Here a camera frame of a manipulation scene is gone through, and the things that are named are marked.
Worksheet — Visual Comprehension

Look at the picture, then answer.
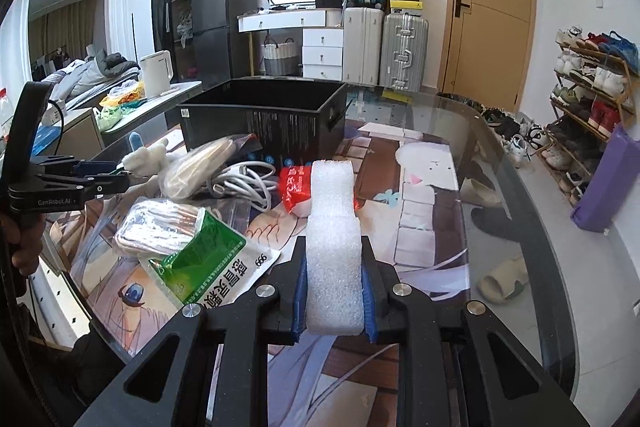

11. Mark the white plush toy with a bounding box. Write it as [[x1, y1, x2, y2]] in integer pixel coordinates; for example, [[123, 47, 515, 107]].
[[120, 129, 186, 178]]

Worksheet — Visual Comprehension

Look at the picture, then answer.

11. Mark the bagged striped white rope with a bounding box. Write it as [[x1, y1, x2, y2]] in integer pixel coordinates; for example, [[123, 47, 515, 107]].
[[113, 197, 207, 258]]

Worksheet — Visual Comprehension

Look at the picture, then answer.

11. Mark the bagged plain white rope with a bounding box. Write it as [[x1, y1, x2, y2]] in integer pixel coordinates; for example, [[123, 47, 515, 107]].
[[157, 133, 254, 202]]

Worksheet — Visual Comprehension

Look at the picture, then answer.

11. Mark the green white medicine packet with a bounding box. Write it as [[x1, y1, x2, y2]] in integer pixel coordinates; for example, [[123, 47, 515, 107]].
[[137, 208, 281, 309]]

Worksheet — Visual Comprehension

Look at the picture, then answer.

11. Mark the white charging cable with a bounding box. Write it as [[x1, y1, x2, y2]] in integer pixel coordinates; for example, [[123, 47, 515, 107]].
[[207, 160, 279, 212]]

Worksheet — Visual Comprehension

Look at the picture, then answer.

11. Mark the white foam block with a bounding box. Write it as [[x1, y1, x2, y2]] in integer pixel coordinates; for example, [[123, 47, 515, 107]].
[[304, 159, 366, 337]]

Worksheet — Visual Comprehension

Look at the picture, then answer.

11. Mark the red balloon glue packet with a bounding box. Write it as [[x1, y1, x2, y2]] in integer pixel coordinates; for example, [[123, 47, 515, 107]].
[[279, 160, 356, 218]]

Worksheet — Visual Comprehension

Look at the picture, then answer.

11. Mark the person's left hand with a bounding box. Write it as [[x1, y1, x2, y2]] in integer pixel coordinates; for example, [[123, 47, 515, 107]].
[[1, 215, 46, 277]]

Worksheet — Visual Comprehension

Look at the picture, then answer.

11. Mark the beige slipper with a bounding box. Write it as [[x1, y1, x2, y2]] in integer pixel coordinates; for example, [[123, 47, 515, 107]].
[[476, 256, 529, 305]]

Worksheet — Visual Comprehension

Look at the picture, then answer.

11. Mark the white electric kettle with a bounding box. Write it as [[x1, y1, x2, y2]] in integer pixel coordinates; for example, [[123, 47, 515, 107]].
[[139, 50, 174, 98]]

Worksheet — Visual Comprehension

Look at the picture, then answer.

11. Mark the anime printed table mat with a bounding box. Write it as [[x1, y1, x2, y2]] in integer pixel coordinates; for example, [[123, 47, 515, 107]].
[[53, 122, 470, 426]]

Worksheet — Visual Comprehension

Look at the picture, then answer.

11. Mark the black storage box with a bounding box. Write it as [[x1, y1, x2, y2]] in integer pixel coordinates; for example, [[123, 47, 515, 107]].
[[179, 77, 348, 167]]

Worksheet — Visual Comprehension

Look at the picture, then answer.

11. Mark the woven laundry basket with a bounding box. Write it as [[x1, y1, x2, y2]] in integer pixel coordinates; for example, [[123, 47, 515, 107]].
[[262, 37, 300, 76]]

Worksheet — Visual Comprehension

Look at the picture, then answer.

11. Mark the black refrigerator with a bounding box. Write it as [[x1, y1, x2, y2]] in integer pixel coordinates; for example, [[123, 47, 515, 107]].
[[192, 0, 258, 89]]

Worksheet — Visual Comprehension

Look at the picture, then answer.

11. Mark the purple bag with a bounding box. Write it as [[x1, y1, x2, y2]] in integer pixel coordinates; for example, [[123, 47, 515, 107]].
[[570, 124, 639, 233]]

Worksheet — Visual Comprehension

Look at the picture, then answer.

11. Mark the white drawer desk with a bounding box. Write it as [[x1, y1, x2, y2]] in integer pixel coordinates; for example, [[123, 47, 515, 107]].
[[238, 8, 344, 81]]

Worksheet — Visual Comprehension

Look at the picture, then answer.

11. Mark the wooden shoe rack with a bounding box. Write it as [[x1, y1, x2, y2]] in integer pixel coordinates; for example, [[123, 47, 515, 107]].
[[541, 26, 639, 206]]

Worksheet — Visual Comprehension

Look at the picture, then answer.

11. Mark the white suitcase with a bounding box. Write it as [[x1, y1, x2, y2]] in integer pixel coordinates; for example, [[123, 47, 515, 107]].
[[343, 8, 385, 86]]

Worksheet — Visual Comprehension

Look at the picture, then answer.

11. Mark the silver suitcase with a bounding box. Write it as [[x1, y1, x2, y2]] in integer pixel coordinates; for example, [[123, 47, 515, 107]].
[[378, 14, 428, 92]]

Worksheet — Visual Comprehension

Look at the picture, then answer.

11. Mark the wooden door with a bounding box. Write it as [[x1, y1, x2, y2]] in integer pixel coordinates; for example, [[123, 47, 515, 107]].
[[438, 0, 537, 110]]

